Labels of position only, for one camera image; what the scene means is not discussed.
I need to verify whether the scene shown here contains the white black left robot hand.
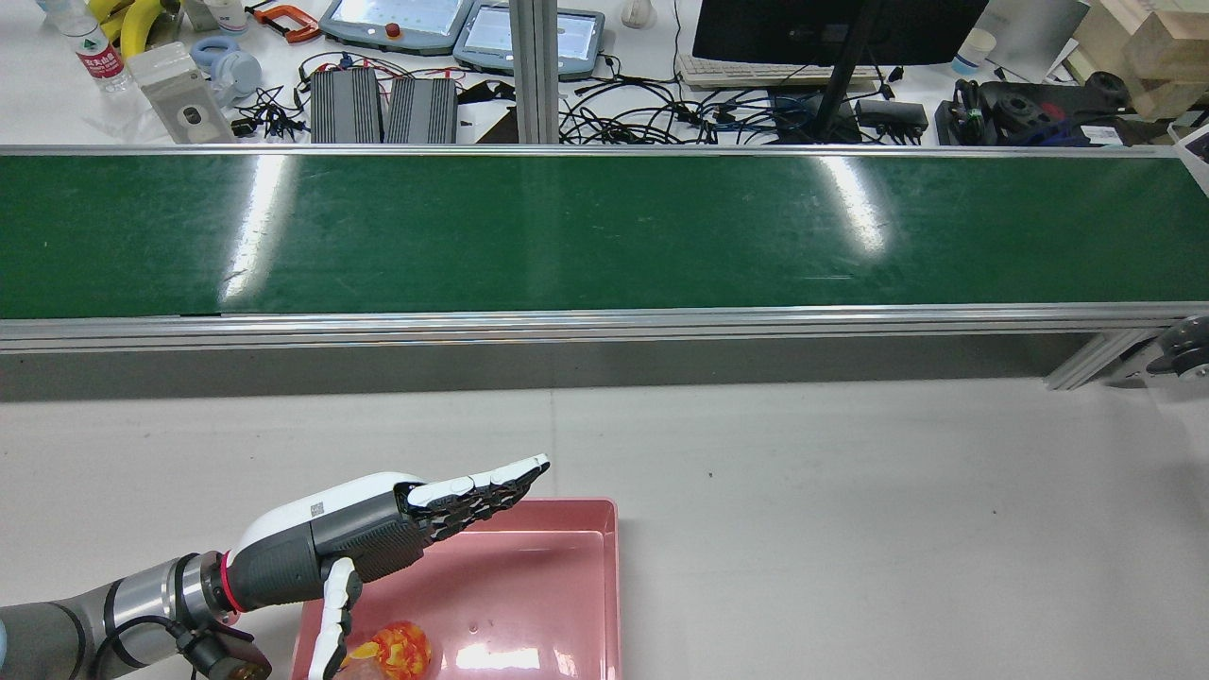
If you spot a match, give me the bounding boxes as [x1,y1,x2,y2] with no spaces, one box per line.
[222,453,552,680]

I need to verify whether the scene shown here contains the orange tea bottle yellow cap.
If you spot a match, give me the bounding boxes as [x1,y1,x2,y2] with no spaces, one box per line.
[342,620,434,680]

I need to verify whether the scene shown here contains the pink plastic basket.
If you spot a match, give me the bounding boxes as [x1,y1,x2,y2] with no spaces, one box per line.
[290,499,622,680]

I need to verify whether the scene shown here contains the black finned power supply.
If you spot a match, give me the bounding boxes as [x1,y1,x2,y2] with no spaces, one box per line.
[385,76,459,145]
[310,68,383,145]

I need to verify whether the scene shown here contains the clear grey plastic case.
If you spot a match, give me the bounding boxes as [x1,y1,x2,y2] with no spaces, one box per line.
[126,42,237,145]

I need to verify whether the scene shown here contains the light blue headphones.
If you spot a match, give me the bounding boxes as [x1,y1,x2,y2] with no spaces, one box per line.
[189,36,264,95]

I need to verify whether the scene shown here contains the clear water bottle red label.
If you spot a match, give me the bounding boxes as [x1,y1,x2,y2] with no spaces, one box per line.
[43,0,133,94]

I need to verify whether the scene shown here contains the grey teach pendant red button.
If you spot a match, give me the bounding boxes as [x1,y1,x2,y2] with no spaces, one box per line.
[319,0,473,56]

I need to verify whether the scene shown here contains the white keyboard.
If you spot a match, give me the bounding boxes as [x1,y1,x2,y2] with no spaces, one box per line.
[676,54,884,93]

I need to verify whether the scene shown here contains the black computer monitor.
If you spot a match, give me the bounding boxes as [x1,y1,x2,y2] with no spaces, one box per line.
[692,0,988,143]

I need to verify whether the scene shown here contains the black power adapter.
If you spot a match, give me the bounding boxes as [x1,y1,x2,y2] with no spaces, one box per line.
[855,97,929,133]

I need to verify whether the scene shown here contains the white paper cup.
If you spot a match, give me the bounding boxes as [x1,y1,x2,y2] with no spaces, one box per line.
[951,28,998,77]

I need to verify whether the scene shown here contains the black robot parts pile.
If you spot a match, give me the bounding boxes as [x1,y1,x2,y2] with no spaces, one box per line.
[935,74,1134,147]

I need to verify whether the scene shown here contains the silver laptop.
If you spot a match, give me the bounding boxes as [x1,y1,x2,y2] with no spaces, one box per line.
[973,0,1092,69]

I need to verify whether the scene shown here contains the beige cardboard boxes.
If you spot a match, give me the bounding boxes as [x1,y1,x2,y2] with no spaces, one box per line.
[1067,0,1209,119]

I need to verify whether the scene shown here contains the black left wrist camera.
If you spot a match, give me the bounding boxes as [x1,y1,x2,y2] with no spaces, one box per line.
[175,619,273,680]

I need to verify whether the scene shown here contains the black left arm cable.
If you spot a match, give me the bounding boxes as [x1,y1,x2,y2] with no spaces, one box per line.
[90,614,199,680]

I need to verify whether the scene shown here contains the black connector wire bundle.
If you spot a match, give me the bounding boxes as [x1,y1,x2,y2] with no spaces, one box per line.
[231,85,308,138]

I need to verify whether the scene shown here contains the green conveyor belt aluminium frame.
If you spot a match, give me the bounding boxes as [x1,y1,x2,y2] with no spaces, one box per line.
[0,144,1209,390]

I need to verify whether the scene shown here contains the red black wire bundle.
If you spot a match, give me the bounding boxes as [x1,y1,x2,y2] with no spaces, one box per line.
[300,55,464,84]

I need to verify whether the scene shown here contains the aluminium vertical post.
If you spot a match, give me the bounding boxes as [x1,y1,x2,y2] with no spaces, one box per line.
[510,0,560,145]

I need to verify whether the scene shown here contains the black cable tangle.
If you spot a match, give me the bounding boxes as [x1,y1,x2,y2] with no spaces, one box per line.
[557,57,936,145]

